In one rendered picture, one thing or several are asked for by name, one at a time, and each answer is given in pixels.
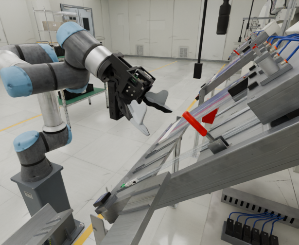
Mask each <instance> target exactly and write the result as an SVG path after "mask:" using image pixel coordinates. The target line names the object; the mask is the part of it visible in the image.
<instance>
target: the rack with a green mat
mask: <svg viewBox="0 0 299 245"><path fill-rule="evenodd" d="M50 46H51V47H52V48H53V50H54V46H53V45H50ZM54 51H55V50H54ZM57 58H58V61H61V60H64V58H65V56H59V57H57ZM104 86H105V88H97V87H93V89H94V91H91V92H89V93H86V94H83V95H81V96H78V97H75V98H72V99H70V100H65V96H64V91H63V89H60V94H61V98H62V99H59V96H57V98H58V103H59V106H60V107H63V108H64V111H65V116H66V120H67V125H69V127H70V129H71V125H70V120H69V115H68V110H67V107H68V106H71V105H74V104H76V103H78V102H81V101H83V100H86V99H88V102H89V105H91V100H90V98H91V97H93V96H96V95H98V94H100V93H103V92H105V95H106V107H107V108H109V105H108V95H107V86H106V83H104Z"/></svg>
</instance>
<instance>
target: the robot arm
mask: <svg viewBox="0 0 299 245"><path fill-rule="evenodd" d="M56 40H57V42H58V44H59V45H60V46H61V48H63V49H65V58H64V62H59V61H58V58H57V55H56V53H55V51H54V50H53V48H52V47H51V46H50V45H48V44H39V43H37V44H21V45H6V46H2V47H0V76H1V79H2V82H3V84H4V87H5V89H6V91H7V93H8V95H9V96H10V97H13V98H16V97H27V96H30V95H34V94H37V98H38V102H39V105H40V109H41V113H42V117H43V121H44V125H43V126H42V130H43V131H41V132H38V131H36V130H32V131H27V132H24V133H22V134H20V135H18V136H17V137H16V138H15V139H14V141H13V145H14V150H15V151H16V154H17V156H18V159H19V161H20V164H21V170H20V176H21V178H22V180H23V181H26V182H35V181H39V180H41V179H43V178H45V177H47V176H48V175H49V174H50V173H51V172H52V170H53V166H52V163H51V162H50V161H49V160H48V159H47V158H46V156H45V153H47V152H50V151H52V150H55V149H58V148H60V147H64V146H66V145H68V144H70V143H71V141H72V132H71V129H70V127H69V125H67V124H66V123H65V122H64V121H62V117H61V112H60V107H59V103H58V98H57V93H56V90H60V89H66V90H67V91H69V92H71V93H81V92H83V91H85V90H86V88H87V85H88V83H89V79H90V73H92V74H93V75H94V76H95V77H96V78H98V79H100V80H101V81H102V82H103V83H106V82H107V87H108V101H109V115H110V118H111V119H113V120H116V121H117V120H119V119H120V118H122V117H124V116H125V117H126V118H127V119H128V120H129V121H130V122H131V123H132V124H133V125H134V126H135V127H136V128H137V129H139V130H140V131H141V132H142V133H143V134H145V135H146V136H149V135H150V134H149V132H148V130H147V127H146V126H145V125H144V124H143V119H144V116H145V113H146V111H147V106H152V107H154V108H156V109H157V110H161V111H162V112H164V113H172V110H171V109H170V108H169V107H168V106H167V105H165V102H166V99H167V97H168V91H166V90H162V91H160V92H158V93H154V92H151V91H150V89H151V88H152V86H153V85H152V84H153V83H154V81H155V80H156V78H155V77H154V76H152V75H151V74H150V73H149V72H148V71H146V70H145V69H144V68H143V67H142V66H140V67H137V66H135V67H133V66H131V65H130V64H129V63H128V62H127V61H126V60H124V59H123V57H124V55H123V54H122V53H121V52H119V53H111V52H110V51H109V50H108V49H107V48H106V47H105V46H103V45H102V44H101V43H100V42H99V41H98V40H96V39H95V38H94V37H93V36H92V35H91V34H90V33H88V31H87V30H86V29H84V28H82V27H81V26H80V25H78V24H77V23H76V22H72V21H69V22H66V23H64V24H62V25H61V26H60V27H59V29H58V31H57V34H56ZM137 69H138V70H137ZM136 70H137V71H136ZM145 72H146V73H147V74H148V75H150V76H151V78H150V77H149V76H148V75H147V74H146V73H145ZM142 101H143V103H142V104H141V102H142Z"/></svg>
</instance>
